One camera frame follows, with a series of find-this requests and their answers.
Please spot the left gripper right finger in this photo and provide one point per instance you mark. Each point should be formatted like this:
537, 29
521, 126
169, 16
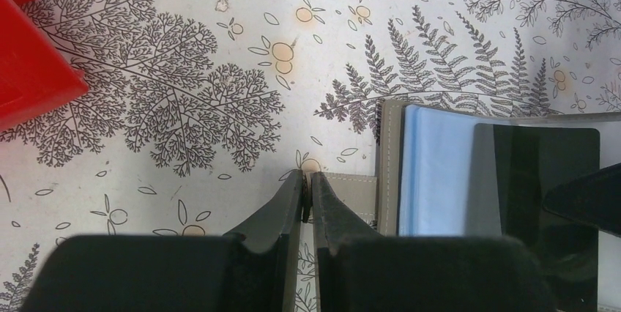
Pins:
358, 269

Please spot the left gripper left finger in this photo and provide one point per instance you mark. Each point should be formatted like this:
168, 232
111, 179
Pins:
252, 267

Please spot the grey card holder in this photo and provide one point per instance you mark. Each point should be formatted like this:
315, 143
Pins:
423, 185

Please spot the red plastic bin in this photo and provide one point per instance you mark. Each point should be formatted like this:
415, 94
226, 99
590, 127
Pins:
35, 77

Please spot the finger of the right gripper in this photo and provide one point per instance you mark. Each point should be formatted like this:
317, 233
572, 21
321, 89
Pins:
592, 200

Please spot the dark credit card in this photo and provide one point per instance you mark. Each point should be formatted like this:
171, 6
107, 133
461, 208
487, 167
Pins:
543, 261

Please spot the floral table mat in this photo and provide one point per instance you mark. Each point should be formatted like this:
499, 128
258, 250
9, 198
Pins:
196, 107

